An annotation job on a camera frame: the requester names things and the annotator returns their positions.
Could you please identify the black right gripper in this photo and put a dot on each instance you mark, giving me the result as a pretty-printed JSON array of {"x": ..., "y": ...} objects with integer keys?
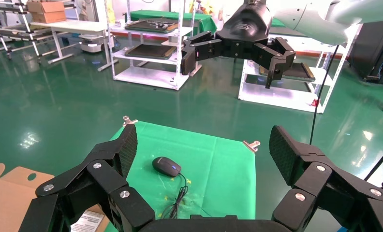
[{"x": 246, "y": 32}]

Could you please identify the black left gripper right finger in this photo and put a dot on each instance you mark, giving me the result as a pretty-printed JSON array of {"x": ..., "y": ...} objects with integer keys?
[{"x": 316, "y": 179}]

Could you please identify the black computer mouse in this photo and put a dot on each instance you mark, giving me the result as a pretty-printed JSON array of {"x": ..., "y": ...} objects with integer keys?
[{"x": 165, "y": 166}]

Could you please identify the white metal shelf rack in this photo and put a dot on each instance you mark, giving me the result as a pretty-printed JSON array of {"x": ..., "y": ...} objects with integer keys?
[
  {"x": 146, "y": 76},
  {"x": 274, "y": 96}
]

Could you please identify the dark empty tray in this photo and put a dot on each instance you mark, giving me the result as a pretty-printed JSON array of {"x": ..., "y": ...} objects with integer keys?
[
  {"x": 295, "y": 72},
  {"x": 150, "y": 51}
]

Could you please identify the white grey mobile robot base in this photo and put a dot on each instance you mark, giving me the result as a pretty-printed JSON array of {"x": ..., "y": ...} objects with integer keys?
[{"x": 93, "y": 43}]

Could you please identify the small red object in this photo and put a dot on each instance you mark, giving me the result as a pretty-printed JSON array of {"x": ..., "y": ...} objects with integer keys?
[{"x": 315, "y": 103}]

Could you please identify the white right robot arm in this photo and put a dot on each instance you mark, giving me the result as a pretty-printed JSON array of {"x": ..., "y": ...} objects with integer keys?
[{"x": 310, "y": 19}]

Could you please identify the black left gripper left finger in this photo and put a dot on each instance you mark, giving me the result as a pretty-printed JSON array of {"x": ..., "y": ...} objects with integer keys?
[{"x": 95, "y": 179}]

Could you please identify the silver binder clip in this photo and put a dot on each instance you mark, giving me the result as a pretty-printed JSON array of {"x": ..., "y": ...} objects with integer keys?
[
  {"x": 252, "y": 146},
  {"x": 126, "y": 121}
]

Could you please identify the dark tray with tools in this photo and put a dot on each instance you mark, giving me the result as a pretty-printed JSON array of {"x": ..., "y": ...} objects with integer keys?
[{"x": 150, "y": 25}]

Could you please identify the aluminium frame cart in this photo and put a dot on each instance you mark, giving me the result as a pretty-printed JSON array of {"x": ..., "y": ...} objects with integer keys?
[{"x": 18, "y": 32}]

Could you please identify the white printed paper sheet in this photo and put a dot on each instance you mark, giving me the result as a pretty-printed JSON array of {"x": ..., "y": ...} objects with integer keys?
[{"x": 89, "y": 221}]

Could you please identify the brown cardboard carton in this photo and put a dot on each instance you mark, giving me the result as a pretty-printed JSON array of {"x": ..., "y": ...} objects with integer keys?
[{"x": 47, "y": 12}]

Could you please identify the brown cardboard mailer box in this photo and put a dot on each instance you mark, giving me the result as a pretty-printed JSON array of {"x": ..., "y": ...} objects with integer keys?
[{"x": 5, "y": 198}]

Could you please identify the white table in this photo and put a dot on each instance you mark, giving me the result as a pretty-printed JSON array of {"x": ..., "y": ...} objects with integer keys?
[{"x": 69, "y": 26}]

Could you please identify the green table cloth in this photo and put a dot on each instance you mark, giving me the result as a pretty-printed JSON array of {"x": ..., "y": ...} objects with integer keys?
[{"x": 217, "y": 179}]

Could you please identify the black cabinet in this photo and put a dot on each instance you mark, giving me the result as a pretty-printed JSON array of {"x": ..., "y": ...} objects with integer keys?
[{"x": 371, "y": 48}]

